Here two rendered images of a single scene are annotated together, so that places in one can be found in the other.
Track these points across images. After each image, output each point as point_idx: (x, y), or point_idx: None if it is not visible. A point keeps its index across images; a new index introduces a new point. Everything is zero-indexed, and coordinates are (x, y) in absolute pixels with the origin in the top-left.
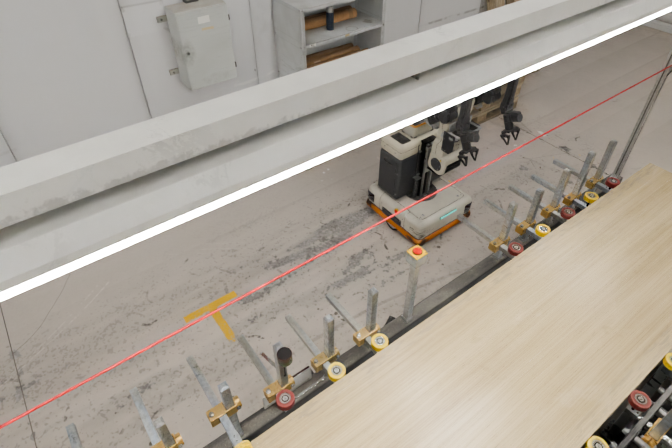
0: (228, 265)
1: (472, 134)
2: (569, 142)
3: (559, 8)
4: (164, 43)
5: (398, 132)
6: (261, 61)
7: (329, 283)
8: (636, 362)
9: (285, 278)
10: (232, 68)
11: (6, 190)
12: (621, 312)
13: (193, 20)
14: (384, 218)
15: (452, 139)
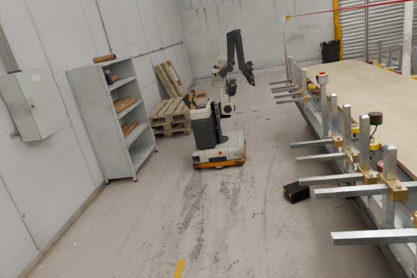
0: (152, 252)
1: (250, 66)
2: (237, 110)
3: None
4: (0, 110)
5: (195, 107)
6: (73, 119)
7: (228, 207)
8: (411, 81)
9: (201, 226)
10: (65, 116)
11: None
12: (378, 80)
13: (29, 78)
14: (213, 165)
15: (233, 84)
